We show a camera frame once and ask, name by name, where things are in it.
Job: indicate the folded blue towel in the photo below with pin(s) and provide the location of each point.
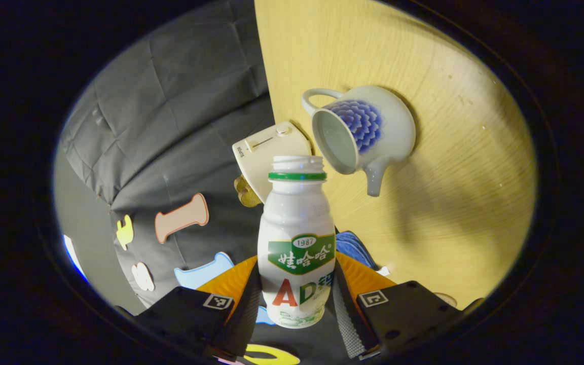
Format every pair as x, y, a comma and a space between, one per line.
355, 248

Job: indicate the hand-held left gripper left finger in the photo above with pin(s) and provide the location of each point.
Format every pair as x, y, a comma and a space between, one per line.
245, 319

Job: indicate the black backdrop cloth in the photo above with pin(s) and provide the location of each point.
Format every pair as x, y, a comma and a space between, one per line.
170, 126

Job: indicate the white blue-patterned teacup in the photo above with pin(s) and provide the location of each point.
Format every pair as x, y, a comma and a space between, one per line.
396, 126

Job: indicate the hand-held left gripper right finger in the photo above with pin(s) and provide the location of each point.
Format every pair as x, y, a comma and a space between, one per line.
345, 314

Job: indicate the white water bottle green label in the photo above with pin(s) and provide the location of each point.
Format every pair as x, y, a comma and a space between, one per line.
296, 213

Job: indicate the white toaster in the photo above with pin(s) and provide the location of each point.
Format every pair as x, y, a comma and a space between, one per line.
266, 152

